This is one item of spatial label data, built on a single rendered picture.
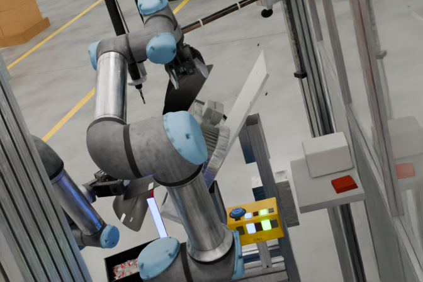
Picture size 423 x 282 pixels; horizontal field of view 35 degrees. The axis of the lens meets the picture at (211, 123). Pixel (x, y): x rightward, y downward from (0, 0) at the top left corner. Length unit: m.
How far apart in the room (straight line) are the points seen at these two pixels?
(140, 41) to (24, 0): 8.97
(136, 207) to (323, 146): 0.74
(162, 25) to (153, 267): 0.60
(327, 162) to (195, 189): 1.19
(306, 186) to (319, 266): 1.07
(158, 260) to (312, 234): 2.23
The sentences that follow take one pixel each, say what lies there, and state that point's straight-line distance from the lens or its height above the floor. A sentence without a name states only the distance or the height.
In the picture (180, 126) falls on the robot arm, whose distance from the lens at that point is 1.34.
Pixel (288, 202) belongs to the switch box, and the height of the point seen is 0.74.
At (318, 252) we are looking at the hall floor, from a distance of 3.67.
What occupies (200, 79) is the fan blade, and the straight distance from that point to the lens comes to 2.34.
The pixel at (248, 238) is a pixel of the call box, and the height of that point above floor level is 1.01.
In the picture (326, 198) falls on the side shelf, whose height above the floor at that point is 0.86.
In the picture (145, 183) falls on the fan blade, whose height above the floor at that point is 1.17.
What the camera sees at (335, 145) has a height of 0.97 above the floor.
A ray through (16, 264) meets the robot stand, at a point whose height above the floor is 1.54.
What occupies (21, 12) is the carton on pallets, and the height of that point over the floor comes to 0.41.
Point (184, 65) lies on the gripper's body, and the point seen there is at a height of 1.59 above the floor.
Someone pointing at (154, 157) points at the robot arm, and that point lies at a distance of 1.35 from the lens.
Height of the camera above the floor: 2.16
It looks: 23 degrees down
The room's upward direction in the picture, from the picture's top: 17 degrees counter-clockwise
